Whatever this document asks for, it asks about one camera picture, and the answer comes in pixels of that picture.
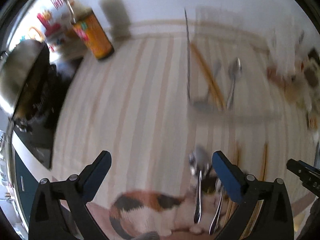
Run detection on colourful sticker backsplash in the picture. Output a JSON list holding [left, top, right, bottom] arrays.
[[9, 0, 86, 61]]

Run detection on clutter of bags and jars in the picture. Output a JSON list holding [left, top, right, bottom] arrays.
[[266, 26, 319, 131]]

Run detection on large steel spoon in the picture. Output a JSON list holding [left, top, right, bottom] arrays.
[[192, 60, 222, 112]]

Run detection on black gas stove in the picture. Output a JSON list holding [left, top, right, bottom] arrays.
[[14, 57, 83, 169]]

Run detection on steel wok with lid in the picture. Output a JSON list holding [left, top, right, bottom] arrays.
[[1, 40, 50, 119]]

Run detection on teal cabinet drawers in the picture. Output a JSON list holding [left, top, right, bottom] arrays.
[[15, 152, 39, 223]]

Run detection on striped cat table mat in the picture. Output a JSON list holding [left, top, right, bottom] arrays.
[[52, 36, 316, 239]]

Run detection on small steel spoon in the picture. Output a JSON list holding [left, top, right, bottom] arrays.
[[226, 57, 242, 109]]

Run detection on clear plastic organizer bin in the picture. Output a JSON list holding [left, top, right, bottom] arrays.
[[184, 6, 282, 124]]

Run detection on brown sauce bottle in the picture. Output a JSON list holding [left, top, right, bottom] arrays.
[[63, 0, 114, 60]]

